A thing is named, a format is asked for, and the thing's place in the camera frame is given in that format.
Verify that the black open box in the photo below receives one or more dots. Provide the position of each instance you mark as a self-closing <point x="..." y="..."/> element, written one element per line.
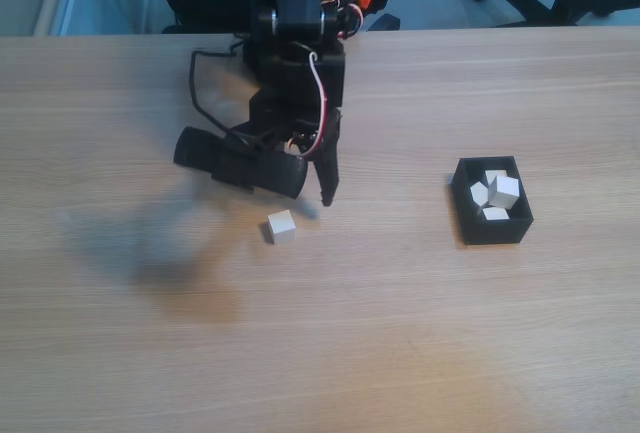
<point x="500" y="233"/>

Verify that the black oval camera box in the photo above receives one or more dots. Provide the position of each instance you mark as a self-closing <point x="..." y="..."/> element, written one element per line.
<point x="270" y="170"/>

